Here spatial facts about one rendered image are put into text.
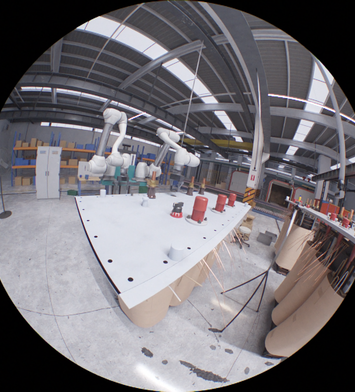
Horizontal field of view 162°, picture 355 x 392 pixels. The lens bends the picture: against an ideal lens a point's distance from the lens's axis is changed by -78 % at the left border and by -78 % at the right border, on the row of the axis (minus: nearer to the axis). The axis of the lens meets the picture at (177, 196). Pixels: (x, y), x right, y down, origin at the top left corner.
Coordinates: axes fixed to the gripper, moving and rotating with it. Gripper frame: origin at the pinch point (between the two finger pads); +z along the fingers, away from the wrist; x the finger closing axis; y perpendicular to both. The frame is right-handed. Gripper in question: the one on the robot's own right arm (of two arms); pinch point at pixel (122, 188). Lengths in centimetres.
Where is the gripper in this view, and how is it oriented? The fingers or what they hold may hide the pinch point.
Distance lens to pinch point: 144.3
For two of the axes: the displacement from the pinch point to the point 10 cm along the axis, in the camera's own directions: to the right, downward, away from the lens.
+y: -7.0, -2.7, 6.7
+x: -7.0, 0.2, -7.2
